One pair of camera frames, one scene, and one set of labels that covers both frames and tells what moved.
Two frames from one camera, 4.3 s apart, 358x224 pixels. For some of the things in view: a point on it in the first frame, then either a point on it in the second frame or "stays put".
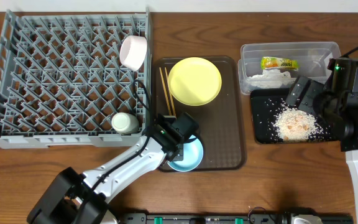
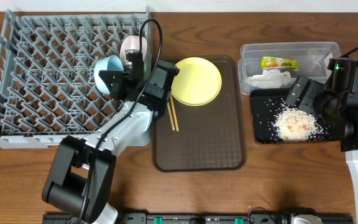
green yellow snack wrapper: [275, 62] stays put
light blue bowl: [192, 154] -> [109, 63]
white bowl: [132, 52] stays put
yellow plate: [194, 81] stays put
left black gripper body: [178, 154] -> [123, 84]
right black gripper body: [306, 104] stays put
